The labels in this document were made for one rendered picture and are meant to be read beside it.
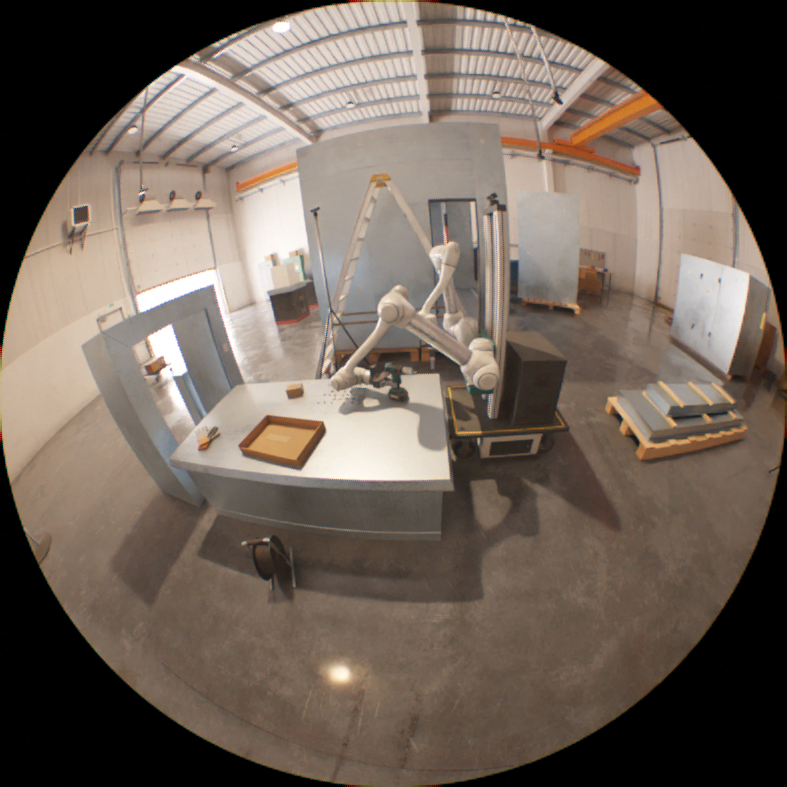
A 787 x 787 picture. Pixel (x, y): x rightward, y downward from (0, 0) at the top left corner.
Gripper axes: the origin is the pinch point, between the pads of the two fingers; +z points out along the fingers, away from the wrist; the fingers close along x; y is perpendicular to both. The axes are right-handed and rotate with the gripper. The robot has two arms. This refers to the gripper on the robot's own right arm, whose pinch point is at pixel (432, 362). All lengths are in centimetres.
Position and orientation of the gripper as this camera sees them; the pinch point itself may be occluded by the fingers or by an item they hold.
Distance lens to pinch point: 209.5
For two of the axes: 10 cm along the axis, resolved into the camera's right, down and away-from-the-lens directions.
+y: 9.9, -0.4, -1.3
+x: 0.9, -5.2, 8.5
